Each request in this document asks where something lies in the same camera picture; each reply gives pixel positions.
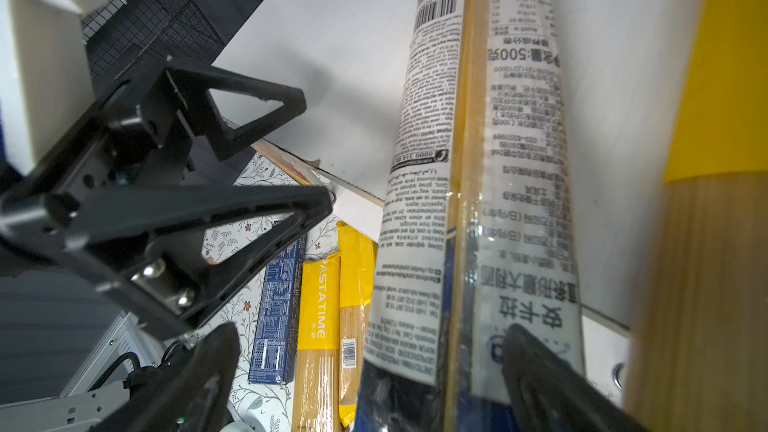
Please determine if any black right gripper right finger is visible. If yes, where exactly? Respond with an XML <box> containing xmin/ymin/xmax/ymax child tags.
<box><xmin>502</xmin><ymin>324</ymin><xmax>644</xmax><ymax>431</ymax></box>

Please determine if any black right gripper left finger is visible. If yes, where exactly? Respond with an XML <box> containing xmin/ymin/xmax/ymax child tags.
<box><xmin>91</xmin><ymin>323</ymin><xmax>240</xmax><ymax>431</ymax></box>

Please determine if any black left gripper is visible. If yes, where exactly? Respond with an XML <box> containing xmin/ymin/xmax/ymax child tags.
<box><xmin>1</xmin><ymin>63</ymin><xmax>332</xmax><ymax>339</ymax></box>

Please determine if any yellow Pastatime spaghetti bag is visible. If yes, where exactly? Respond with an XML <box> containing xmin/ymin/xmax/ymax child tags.
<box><xmin>625</xmin><ymin>0</ymin><xmax>767</xmax><ymax>431</ymax></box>

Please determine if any dark blue clear spaghetti bag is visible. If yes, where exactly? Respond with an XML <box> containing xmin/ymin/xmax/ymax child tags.
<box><xmin>354</xmin><ymin>0</ymin><xmax>584</xmax><ymax>431</ymax></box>

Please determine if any blue pasta box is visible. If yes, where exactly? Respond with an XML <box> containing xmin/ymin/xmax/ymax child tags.
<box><xmin>248</xmin><ymin>236</ymin><xmax>306</xmax><ymax>385</ymax></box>

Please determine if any white two-tier shelf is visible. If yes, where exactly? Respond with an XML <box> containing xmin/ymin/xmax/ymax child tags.
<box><xmin>216</xmin><ymin>0</ymin><xmax>702</xmax><ymax>401</ymax></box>

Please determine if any yellow Pastatime bag front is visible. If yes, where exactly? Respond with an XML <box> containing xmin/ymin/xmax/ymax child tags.
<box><xmin>291</xmin><ymin>253</ymin><xmax>341</xmax><ymax>431</ymax></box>

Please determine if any yellow spaghetti bag with barcode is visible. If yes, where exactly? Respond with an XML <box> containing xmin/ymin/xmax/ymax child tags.
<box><xmin>337</xmin><ymin>222</ymin><xmax>378</xmax><ymax>430</ymax></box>

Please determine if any black wire side basket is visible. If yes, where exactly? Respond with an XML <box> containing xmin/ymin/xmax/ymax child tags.
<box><xmin>80</xmin><ymin>0</ymin><xmax>224</xmax><ymax>96</ymax></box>

